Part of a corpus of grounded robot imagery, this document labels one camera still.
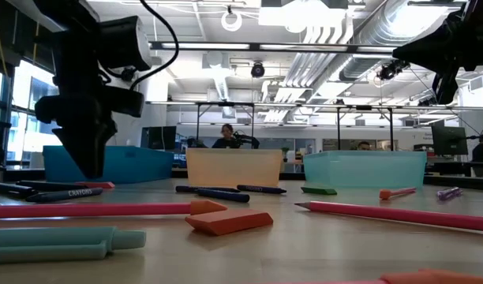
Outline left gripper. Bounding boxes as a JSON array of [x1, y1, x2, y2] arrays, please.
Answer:
[[34, 88, 118, 179]]

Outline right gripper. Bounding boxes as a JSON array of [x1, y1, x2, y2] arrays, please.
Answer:
[[392, 0, 477, 105]]

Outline pink eraser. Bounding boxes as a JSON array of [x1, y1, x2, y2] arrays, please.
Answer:
[[74, 181, 116, 189]]

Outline black pen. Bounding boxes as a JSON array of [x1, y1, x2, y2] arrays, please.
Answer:
[[16, 180, 88, 192]]

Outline teal pen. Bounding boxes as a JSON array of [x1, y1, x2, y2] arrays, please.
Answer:
[[0, 226, 147, 265]]

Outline purple pen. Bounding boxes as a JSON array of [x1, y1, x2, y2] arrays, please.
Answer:
[[436, 186, 464, 201]]

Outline orange eraser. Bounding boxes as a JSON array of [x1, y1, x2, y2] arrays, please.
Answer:
[[185, 208, 274, 237]]

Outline green eraser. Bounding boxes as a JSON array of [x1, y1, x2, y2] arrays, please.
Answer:
[[300, 185, 338, 196]]

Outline blue plastic bin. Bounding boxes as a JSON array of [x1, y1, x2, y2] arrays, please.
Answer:
[[43, 144, 174, 185]]

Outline black computer monitor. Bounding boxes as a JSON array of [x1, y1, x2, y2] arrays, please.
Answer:
[[431, 125, 469, 156], [140, 125, 178, 150]]

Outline large window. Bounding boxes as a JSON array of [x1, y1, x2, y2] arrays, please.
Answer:
[[0, 58, 63, 169]]

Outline teal translucent plastic bin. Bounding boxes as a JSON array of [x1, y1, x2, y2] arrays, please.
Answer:
[[303, 150, 428, 189]]

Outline orange translucent plastic bin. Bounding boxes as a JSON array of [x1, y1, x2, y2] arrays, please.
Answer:
[[185, 148, 283, 189]]

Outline long ceiling light strip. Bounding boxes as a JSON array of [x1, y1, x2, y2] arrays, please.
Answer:
[[148, 41, 400, 54]]

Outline silver ventilation duct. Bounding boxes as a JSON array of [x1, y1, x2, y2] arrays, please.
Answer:
[[338, 0, 454, 82]]

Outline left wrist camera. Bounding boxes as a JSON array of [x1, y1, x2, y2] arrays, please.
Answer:
[[103, 85, 146, 118]]

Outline black metal rig frame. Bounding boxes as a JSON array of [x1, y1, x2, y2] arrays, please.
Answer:
[[335, 104, 395, 151], [195, 101, 256, 150]]

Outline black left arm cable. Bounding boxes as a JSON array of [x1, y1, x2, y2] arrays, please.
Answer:
[[129, 0, 181, 91]]

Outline white ring lamp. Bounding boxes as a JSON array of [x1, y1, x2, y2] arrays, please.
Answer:
[[220, 9, 243, 32]]

